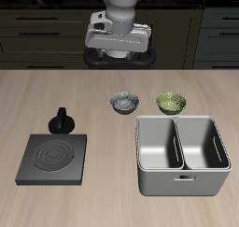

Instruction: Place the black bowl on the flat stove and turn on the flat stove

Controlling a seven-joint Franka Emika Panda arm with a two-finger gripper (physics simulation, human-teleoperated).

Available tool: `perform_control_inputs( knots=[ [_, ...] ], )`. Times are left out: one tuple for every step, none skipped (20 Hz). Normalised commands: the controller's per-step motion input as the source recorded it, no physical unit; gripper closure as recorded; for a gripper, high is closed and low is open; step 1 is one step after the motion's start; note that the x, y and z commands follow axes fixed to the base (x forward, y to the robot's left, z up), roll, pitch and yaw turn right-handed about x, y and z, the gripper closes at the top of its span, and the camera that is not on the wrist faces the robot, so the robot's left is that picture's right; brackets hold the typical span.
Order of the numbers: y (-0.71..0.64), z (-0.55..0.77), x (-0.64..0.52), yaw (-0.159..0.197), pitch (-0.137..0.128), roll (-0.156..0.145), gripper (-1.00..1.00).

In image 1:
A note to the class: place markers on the dark kitchen cupboards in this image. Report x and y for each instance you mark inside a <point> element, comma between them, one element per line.
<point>43,47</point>

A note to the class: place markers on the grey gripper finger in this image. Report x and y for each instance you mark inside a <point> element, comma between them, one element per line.
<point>129,55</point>
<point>100,52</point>

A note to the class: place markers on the dark grey flat stove plate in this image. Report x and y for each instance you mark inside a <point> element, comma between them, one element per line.
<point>51,157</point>

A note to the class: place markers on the grey kitchen cupboard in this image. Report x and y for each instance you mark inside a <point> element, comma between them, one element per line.
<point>217,44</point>

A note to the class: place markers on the round black stove knob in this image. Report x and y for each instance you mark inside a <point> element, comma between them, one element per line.
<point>61,123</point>

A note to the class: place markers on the white two-bin basket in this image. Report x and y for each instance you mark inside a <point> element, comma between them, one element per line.
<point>183,181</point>

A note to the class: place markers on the black bowl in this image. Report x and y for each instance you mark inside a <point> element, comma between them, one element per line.
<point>124,102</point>

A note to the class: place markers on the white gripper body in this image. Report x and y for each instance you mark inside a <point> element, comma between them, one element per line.
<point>118,43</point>

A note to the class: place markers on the green bowl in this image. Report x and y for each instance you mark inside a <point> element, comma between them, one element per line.
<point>171,102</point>

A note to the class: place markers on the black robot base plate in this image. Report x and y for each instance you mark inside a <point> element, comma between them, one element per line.
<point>146,60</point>

